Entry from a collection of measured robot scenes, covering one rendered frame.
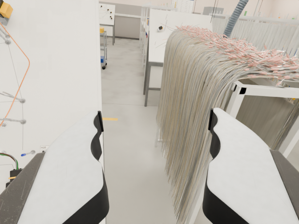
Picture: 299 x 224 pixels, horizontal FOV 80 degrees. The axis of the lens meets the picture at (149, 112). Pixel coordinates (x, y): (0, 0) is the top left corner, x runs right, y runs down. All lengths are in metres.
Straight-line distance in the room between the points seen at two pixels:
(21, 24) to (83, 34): 0.21
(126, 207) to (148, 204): 0.22
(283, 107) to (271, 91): 0.28
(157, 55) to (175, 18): 0.83
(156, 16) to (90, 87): 3.09
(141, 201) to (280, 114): 1.44
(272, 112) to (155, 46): 2.58
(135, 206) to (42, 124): 1.41
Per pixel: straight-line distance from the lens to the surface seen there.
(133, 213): 1.91
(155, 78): 3.28
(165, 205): 1.99
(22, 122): 0.74
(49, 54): 0.78
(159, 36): 3.48
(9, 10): 0.79
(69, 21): 0.83
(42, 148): 0.73
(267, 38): 3.80
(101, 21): 9.32
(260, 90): 0.75
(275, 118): 1.08
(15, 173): 0.68
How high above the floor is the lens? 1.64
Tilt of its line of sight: 30 degrees down
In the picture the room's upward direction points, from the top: 7 degrees clockwise
